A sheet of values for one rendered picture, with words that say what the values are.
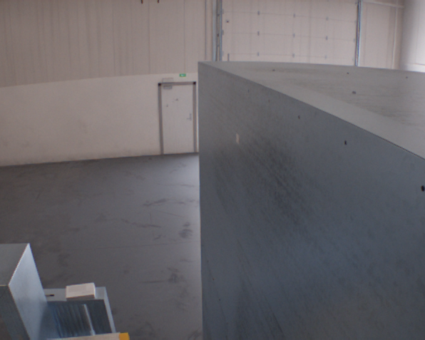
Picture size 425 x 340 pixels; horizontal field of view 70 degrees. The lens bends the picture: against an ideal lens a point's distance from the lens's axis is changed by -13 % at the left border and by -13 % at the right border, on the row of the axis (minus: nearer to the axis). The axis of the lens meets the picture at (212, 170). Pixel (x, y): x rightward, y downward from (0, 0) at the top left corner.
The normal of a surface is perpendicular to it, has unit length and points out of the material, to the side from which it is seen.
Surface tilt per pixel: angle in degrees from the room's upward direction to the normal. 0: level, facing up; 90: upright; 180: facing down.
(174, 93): 90
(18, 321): 90
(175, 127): 90
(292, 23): 90
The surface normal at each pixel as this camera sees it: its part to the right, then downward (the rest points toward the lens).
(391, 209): -0.98, 0.07
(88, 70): 0.18, 0.36
